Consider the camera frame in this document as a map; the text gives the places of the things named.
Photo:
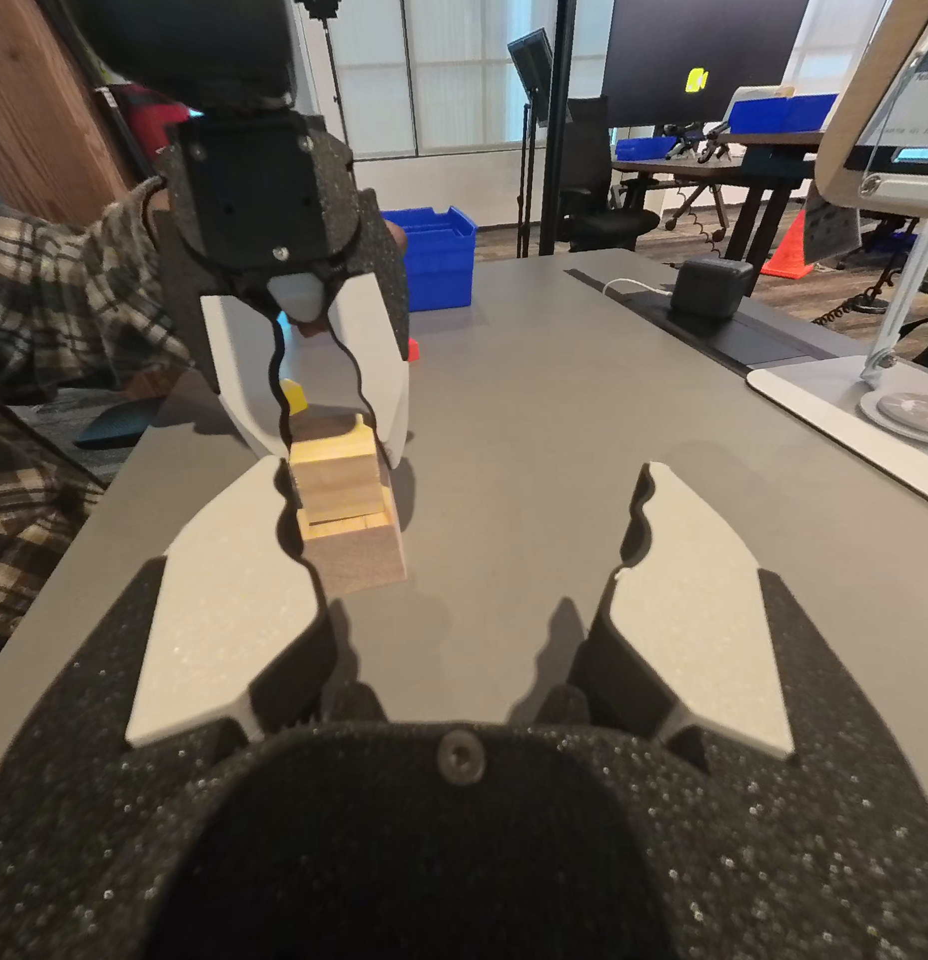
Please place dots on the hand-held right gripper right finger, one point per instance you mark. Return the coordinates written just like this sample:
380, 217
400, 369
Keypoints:
703, 622

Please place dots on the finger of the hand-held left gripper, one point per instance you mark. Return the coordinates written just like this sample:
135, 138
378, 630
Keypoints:
377, 352
239, 360

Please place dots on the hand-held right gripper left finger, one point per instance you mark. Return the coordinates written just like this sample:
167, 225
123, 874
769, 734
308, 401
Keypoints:
224, 600

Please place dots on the small wooden cube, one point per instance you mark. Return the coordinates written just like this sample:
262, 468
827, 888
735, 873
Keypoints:
336, 476

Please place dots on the large wooden cube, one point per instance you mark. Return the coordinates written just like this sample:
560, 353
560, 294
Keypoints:
359, 562

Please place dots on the small robot arm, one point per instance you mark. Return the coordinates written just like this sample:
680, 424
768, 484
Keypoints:
696, 142

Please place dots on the person's left hand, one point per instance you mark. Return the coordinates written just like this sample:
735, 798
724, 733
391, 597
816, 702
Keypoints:
396, 240

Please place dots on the small yellow block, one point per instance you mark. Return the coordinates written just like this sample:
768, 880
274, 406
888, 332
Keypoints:
294, 397

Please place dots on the blue plastic bin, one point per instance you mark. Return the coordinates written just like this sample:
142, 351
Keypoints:
437, 255

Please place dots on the dark flat floor object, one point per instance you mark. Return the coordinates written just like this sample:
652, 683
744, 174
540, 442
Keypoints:
119, 424

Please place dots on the black tripod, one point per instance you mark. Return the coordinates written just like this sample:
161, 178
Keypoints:
330, 60

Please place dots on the person's plaid shirt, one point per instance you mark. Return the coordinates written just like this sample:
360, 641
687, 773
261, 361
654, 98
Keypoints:
21, 525

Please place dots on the black office chair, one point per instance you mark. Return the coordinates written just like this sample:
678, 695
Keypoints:
595, 195

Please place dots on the small black monitor on pole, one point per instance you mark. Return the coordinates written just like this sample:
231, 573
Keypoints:
530, 64

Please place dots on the black cube charger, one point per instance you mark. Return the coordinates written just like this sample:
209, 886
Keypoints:
712, 289

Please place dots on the low blue storage bin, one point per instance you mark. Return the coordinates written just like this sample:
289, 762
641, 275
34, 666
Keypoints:
644, 148

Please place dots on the orange traffic cone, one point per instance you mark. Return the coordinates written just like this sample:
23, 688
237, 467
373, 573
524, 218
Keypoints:
790, 251

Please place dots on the silver screen stand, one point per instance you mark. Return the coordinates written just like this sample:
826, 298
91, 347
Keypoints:
910, 300

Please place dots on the dark wooden desk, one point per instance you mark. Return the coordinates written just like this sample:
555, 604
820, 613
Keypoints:
733, 171

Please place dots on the large black screen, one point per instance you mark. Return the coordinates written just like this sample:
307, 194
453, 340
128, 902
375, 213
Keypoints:
703, 37

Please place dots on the wide blue storage bin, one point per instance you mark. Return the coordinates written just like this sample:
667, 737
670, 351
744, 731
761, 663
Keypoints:
786, 114

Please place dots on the pale framed screen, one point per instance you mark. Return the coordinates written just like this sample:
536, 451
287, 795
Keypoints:
868, 97

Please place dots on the black vertical post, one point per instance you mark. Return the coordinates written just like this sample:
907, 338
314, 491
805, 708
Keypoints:
557, 127

